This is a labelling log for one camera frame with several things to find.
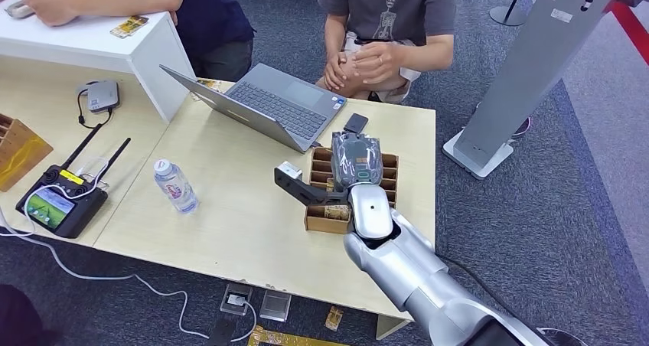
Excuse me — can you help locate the person's right hand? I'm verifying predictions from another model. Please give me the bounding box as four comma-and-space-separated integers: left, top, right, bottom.
323, 51, 357, 92

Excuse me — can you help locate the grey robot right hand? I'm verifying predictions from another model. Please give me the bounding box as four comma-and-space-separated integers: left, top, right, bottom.
331, 130, 384, 191

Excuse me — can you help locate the person's hand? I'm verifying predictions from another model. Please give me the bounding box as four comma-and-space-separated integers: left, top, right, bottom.
21, 0, 80, 28

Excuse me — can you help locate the person's left hand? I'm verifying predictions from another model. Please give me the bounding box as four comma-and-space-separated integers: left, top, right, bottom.
352, 41, 408, 86

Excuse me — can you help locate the gold patterned card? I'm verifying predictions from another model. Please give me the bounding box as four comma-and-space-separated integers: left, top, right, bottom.
109, 15, 150, 39
324, 204, 352, 222
324, 306, 344, 332
194, 78, 224, 94

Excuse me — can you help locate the person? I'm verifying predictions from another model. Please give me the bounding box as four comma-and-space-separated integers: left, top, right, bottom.
0, 0, 256, 83
315, 0, 460, 106

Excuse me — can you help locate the cardboard card slot box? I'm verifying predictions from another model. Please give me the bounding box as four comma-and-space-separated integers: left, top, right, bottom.
304, 146, 400, 235

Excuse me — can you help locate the small grey device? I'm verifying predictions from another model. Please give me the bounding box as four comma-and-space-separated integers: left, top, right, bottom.
5, 0, 35, 20

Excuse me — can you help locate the black smartphone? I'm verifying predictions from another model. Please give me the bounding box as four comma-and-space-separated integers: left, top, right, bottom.
343, 113, 370, 135

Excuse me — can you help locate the grey laptop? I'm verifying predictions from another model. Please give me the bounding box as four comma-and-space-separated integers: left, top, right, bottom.
158, 62, 348, 155

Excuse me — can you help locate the white desk shelf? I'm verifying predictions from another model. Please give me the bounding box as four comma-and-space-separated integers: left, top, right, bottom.
0, 0, 197, 124

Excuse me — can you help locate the grey hub device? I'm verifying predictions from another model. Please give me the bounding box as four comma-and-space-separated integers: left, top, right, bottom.
86, 80, 121, 114

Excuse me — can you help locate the black round pole base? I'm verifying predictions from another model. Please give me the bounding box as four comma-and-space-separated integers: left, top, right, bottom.
489, 0, 531, 28

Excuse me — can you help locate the brown cardboard organizer box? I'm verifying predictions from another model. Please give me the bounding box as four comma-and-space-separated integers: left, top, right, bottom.
0, 113, 54, 193

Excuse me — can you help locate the grey metal stand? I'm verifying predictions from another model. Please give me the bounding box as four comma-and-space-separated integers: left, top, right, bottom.
442, 0, 622, 181

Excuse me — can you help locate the closed metal floor socket cover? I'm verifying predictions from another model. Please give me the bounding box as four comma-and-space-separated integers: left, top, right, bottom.
259, 289, 293, 323

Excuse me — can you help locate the beige desk leg panel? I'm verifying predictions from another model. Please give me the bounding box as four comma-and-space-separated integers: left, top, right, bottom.
375, 313, 412, 341

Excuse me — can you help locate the clear plastic water bottle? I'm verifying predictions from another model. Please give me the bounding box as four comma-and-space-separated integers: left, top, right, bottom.
153, 158, 200, 215

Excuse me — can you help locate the open metal floor socket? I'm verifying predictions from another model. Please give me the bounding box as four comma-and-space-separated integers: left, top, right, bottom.
219, 282, 253, 317

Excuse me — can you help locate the yellow floor tape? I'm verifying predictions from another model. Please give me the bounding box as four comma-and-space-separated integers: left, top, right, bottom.
247, 325, 351, 346

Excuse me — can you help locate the black remote controller with screen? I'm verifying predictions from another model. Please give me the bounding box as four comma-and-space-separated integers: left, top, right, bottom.
15, 122, 132, 239

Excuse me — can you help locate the black floor plate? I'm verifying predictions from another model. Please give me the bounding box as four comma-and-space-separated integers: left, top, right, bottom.
205, 318, 237, 346

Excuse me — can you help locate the red floor strip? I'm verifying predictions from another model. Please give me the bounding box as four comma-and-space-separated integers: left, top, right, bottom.
605, 0, 649, 66

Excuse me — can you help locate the dark rounded seat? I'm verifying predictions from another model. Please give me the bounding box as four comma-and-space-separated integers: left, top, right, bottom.
0, 284, 57, 346

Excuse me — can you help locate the black camera bracket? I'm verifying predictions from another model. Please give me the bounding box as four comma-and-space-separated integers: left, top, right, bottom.
273, 167, 352, 207

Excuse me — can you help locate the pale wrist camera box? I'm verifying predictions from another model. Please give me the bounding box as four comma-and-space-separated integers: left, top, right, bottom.
277, 161, 304, 181

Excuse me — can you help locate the black hub cable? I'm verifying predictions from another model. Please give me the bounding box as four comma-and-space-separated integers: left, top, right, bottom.
76, 86, 113, 130

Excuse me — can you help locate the black floor cable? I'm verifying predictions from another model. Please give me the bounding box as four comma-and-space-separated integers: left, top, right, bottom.
435, 253, 590, 346

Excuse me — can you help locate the white power cable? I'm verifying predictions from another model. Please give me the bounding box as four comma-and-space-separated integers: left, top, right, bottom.
0, 157, 258, 344

